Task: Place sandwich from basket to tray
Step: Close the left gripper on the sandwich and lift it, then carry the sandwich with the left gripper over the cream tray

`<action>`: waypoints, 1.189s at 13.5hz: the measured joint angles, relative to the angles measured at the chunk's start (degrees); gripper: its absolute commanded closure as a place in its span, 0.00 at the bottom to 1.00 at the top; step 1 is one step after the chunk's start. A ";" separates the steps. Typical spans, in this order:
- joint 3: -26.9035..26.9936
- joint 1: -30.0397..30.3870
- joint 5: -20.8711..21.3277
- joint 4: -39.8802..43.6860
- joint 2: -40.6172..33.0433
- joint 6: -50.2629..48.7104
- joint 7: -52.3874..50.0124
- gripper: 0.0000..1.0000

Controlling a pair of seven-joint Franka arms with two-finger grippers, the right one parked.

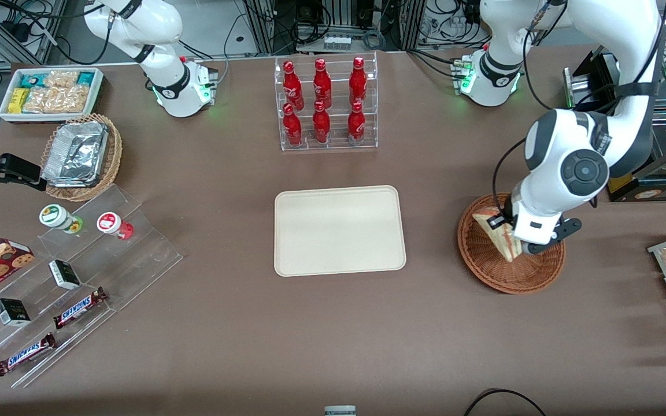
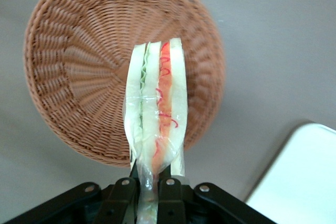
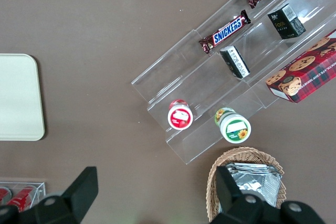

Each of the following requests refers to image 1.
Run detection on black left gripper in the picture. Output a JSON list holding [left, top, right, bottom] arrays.
[[486, 195, 520, 233]]

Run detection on triangular sandwich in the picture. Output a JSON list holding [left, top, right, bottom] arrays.
[[472, 212, 524, 263]]

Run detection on brown round wicker basket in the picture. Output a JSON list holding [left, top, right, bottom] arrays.
[[457, 192, 566, 295]]

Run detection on light oval wicker basket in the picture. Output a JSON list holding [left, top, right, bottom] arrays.
[[40, 113, 123, 202]]

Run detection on beige plastic tray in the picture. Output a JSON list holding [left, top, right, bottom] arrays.
[[274, 185, 407, 277]]

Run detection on white rectangular snack bin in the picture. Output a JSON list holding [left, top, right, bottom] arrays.
[[0, 66, 106, 124]]

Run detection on green lid yoghurt bottle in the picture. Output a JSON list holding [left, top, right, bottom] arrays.
[[39, 204, 84, 235]]

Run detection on stacked aluminium foil trays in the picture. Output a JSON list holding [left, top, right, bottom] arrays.
[[42, 121, 109, 187]]

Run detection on yellow snack packet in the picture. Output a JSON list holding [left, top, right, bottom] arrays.
[[9, 87, 31, 114]]

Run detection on clear cracker bag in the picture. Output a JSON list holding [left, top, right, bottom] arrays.
[[23, 87, 60, 114], [43, 70, 80, 89], [55, 85, 90, 114]]

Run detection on red lid yoghurt bottle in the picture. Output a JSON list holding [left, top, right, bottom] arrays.
[[97, 211, 135, 241]]

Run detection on small black box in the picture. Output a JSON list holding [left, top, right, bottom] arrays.
[[0, 298, 32, 328], [48, 259, 82, 291]]

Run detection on clear acrylic stepped display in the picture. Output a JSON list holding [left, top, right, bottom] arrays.
[[0, 184, 184, 389]]

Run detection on brown snickers bar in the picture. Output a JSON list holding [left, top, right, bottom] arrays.
[[53, 287, 108, 330], [0, 333, 57, 377]]

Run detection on red cola bottle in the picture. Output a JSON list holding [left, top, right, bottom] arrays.
[[349, 56, 368, 106], [312, 101, 332, 145], [282, 60, 306, 112], [282, 103, 304, 147], [313, 58, 333, 109], [347, 101, 367, 146]]

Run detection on clear acrylic bottle rack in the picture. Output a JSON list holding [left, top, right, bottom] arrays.
[[275, 51, 379, 153]]

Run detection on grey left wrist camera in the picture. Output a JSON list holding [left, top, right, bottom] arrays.
[[524, 217, 583, 256]]

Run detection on black cable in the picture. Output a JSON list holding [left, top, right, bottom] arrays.
[[463, 388, 547, 416]]

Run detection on aluminium frame rack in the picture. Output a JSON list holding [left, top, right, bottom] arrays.
[[243, 0, 426, 56]]

